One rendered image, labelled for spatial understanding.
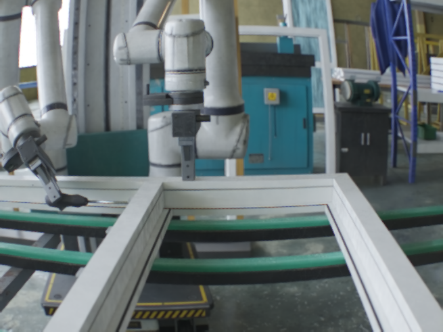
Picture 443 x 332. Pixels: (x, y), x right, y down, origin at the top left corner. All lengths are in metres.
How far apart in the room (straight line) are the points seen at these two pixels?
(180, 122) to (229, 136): 0.67
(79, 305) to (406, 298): 0.40
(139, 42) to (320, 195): 0.55
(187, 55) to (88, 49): 0.95
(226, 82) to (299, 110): 3.01
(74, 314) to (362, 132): 4.16
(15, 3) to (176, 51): 0.73
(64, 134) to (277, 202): 0.55
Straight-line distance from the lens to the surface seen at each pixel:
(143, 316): 1.86
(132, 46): 1.22
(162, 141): 1.76
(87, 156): 1.93
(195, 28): 1.08
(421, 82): 6.57
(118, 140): 1.91
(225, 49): 1.70
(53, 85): 1.37
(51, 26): 1.50
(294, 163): 4.77
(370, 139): 4.61
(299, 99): 4.68
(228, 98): 1.72
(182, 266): 0.87
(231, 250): 3.09
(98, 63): 1.98
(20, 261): 0.97
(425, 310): 0.56
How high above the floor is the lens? 1.21
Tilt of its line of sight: 12 degrees down
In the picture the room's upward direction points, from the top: 2 degrees counter-clockwise
